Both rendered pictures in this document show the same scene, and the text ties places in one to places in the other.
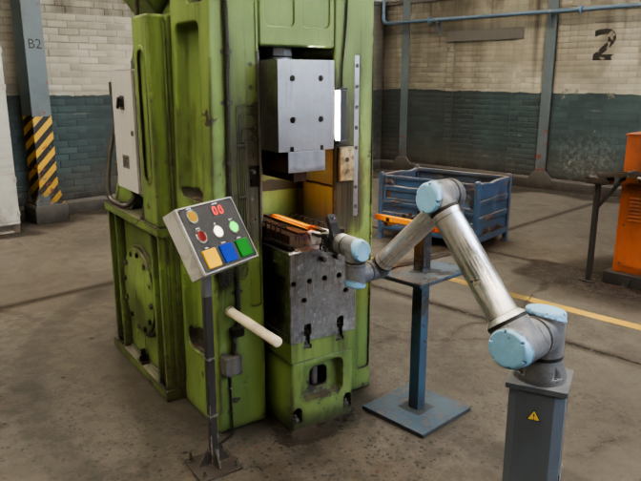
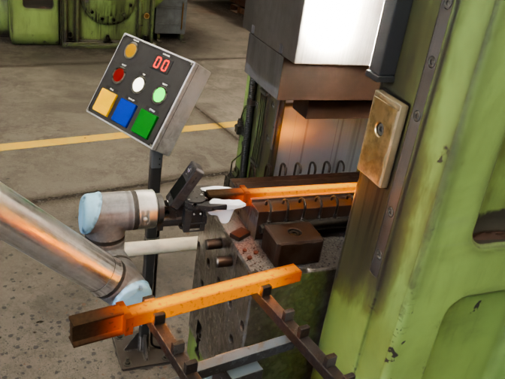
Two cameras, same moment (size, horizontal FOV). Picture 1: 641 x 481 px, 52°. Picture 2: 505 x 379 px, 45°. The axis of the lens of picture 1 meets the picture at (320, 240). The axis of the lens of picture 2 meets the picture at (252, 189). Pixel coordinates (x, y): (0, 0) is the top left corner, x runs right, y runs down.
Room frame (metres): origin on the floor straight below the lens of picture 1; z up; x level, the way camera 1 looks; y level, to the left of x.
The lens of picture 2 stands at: (3.19, -1.26, 1.68)
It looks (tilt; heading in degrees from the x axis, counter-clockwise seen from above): 27 degrees down; 98
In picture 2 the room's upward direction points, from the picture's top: 9 degrees clockwise
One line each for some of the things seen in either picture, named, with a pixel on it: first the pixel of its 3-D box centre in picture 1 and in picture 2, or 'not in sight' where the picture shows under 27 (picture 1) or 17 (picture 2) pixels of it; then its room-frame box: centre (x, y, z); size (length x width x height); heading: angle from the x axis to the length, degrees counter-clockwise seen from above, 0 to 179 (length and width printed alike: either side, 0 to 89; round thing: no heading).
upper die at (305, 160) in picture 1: (283, 156); (343, 67); (3.15, 0.18, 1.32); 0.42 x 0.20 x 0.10; 34
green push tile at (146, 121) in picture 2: (242, 247); (145, 124); (2.61, 0.32, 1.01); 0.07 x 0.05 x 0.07; 149
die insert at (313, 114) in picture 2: (283, 171); (355, 101); (3.20, 0.18, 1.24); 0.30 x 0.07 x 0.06; 34
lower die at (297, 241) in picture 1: (284, 229); (316, 198); (3.15, 0.18, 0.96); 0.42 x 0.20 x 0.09; 34
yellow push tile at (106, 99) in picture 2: (211, 259); (105, 102); (2.44, 0.42, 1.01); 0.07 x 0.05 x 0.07; 149
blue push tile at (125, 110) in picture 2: (227, 253); (125, 113); (2.53, 0.37, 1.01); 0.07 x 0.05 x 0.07; 149
